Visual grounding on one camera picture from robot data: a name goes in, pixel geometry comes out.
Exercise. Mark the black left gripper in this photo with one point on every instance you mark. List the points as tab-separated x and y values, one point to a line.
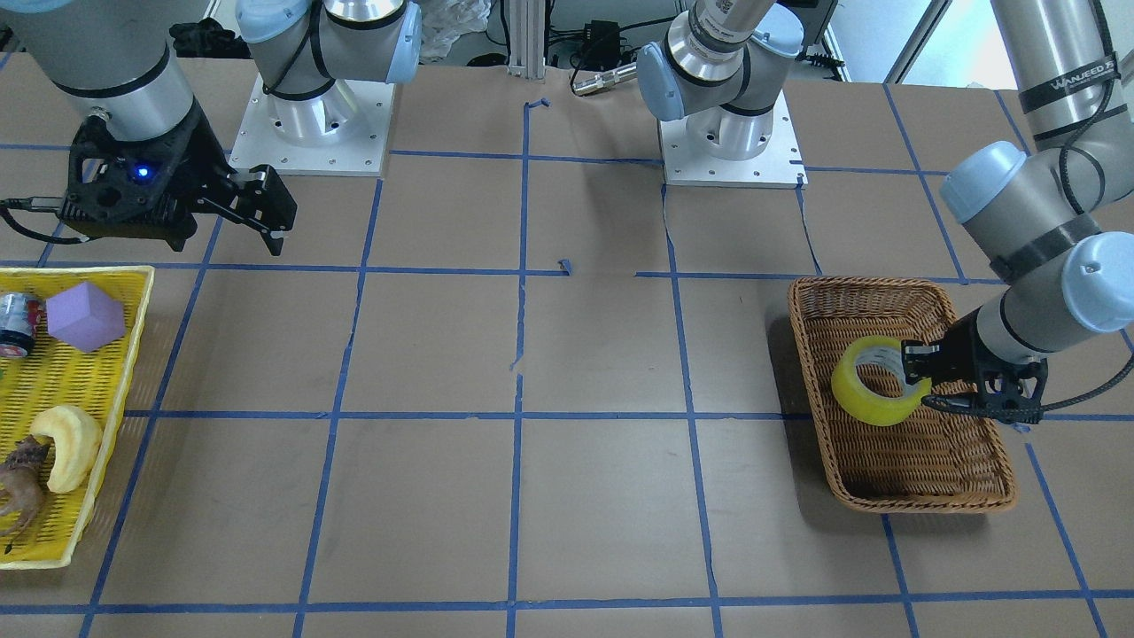
961	353

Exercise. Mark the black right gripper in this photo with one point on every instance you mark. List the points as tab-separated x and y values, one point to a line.
209	160

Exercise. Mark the yellow tape roll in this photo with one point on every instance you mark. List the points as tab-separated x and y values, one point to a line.
868	383

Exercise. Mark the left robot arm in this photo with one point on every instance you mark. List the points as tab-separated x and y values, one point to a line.
720	68

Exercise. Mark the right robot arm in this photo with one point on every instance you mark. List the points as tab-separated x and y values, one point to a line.
145	161

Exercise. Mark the brown wicker basket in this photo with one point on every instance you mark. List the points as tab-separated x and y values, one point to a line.
883	450

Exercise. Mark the purple foam block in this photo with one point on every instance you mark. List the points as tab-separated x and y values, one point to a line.
85	317

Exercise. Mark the small dark can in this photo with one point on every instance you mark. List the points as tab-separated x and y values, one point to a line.
21	314

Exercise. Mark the yellow plastic basket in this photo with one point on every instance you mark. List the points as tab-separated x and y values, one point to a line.
57	373

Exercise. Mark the yellow toy banana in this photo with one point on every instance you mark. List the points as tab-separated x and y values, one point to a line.
77	438

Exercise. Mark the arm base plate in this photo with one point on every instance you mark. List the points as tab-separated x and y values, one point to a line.
344	132
717	148

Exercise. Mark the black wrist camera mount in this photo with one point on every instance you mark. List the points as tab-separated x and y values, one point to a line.
1012	392

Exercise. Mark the aluminium frame post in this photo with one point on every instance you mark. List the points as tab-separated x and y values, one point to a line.
527	27

